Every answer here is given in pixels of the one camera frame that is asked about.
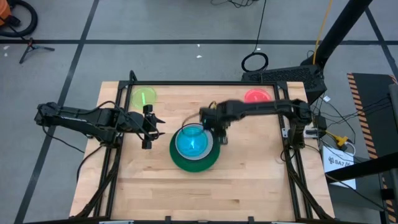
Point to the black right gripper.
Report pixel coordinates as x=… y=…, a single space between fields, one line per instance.
x=214 y=116

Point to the light grey plastic plate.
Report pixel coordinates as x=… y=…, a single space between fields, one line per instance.
x=194 y=158

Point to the black slanted pole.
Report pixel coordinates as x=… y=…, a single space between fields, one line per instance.
x=339 y=31

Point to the white paper sign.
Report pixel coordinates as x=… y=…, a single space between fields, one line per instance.
x=337 y=161

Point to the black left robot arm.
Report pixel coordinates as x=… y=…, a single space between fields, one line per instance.
x=77 y=118

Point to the black metal table frame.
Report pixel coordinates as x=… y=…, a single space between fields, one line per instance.
x=161 y=83

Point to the black hazard striped mat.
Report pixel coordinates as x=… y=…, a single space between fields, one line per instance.
x=373 y=93

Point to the blue translucent small plate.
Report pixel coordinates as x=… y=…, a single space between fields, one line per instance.
x=191 y=141

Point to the orange vacuum cleaner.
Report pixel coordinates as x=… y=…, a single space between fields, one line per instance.
x=3 y=11

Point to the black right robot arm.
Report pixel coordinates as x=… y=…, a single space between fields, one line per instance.
x=264 y=107

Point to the large dark green plate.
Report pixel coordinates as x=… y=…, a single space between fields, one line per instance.
x=192 y=166

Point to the small grey electronics box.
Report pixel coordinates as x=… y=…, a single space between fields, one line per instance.
x=311 y=133

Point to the black power adapter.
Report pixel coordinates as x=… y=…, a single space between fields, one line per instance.
x=320 y=122

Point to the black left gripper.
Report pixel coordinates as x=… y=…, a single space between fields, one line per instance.
x=147 y=127

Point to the small black tripod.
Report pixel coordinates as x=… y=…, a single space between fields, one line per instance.
x=37 y=47

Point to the black perforated computer case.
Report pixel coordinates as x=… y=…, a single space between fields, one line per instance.
x=280 y=74

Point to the lime translucent small plate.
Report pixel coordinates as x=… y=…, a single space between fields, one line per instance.
x=143 y=98

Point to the black cross beam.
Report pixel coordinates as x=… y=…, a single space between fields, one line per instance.
x=367 y=166

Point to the red translucent small plate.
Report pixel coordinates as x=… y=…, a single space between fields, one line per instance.
x=256 y=95

